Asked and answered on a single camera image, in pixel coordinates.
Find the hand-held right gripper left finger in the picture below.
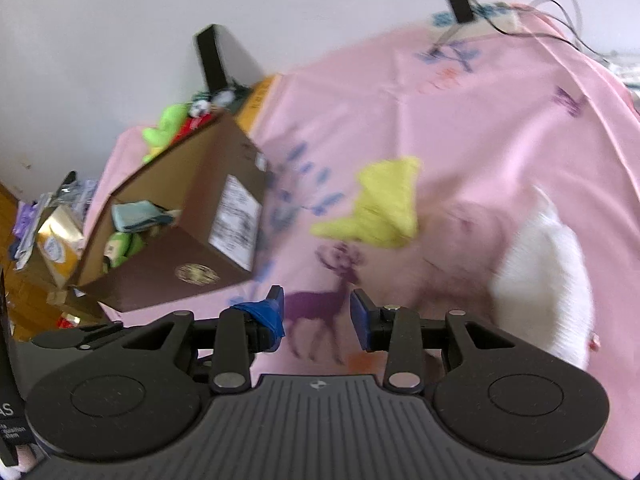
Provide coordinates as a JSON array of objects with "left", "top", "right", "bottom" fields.
[{"left": 120, "top": 285, "right": 287, "bottom": 395}]

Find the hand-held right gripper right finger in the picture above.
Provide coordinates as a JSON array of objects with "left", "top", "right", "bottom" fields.
[{"left": 350, "top": 288, "right": 518, "bottom": 395}]

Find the yellow cloth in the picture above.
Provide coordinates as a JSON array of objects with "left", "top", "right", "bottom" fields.
[{"left": 311, "top": 156, "right": 422, "bottom": 249}]

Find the pink teddy bear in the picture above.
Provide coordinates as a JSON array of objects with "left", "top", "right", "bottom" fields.
[{"left": 420, "top": 202, "right": 521, "bottom": 321}]

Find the brown cardboard box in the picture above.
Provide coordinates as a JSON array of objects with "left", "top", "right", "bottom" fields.
[{"left": 75, "top": 110, "right": 273, "bottom": 313}]

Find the green plush doll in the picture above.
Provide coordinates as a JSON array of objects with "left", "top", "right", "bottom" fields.
[{"left": 103, "top": 231, "right": 146, "bottom": 273}]

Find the light blue towel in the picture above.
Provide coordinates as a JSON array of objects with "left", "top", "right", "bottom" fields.
[{"left": 111, "top": 201, "right": 173, "bottom": 233}]

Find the white knit cloth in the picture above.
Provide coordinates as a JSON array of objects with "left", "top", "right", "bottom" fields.
[{"left": 487, "top": 187, "right": 596, "bottom": 371}]

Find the yellow paper bag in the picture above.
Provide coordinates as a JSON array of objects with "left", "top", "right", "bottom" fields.
[{"left": 36, "top": 205, "right": 86, "bottom": 288}]

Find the pile of bags and papers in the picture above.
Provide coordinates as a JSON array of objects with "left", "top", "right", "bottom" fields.
[{"left": 12, "top": 170, "right": 98, "bottom": 271}]

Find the red pouch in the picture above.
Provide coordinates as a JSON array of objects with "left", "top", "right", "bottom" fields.
[{"left": 177, "top": 115, "right": 216, "bottom": 136}]

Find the green frog plush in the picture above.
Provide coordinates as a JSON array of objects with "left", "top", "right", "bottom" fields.
[{"left": 142, "top": 102, "right": 192, "bottom": 163}]

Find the yellow book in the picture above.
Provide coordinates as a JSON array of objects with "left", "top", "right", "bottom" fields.
[{"left": 235, "top": 74, "right": 281, "bottom": 133}]

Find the pink printed bedsheet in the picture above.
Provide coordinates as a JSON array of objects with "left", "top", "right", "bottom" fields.
[{"left": 75, "top": 2, "right": 640, "bottom": 480}]

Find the black upright device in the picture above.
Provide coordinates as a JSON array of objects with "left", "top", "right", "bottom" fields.
[{"left": 195, "top": 24, "right": 232, "bottom": 92}]

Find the white power strip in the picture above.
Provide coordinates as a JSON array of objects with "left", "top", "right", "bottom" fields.
[{"left": 432, "top": 2, "right": 521, "bottom": 37}]

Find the black charger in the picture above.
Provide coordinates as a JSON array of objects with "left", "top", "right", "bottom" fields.
[{"left": 442, "top": 0, "right": 473, "bottom": 23}]

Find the folded checkered cloth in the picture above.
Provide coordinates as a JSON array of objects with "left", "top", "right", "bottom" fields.
[{"left": 600, "top": 50, "right": 640, "bottom": 107}]

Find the black cable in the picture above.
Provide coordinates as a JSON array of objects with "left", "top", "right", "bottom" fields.
[{"left": 425, "top": 0, "right": 613, "bottom": 63}]

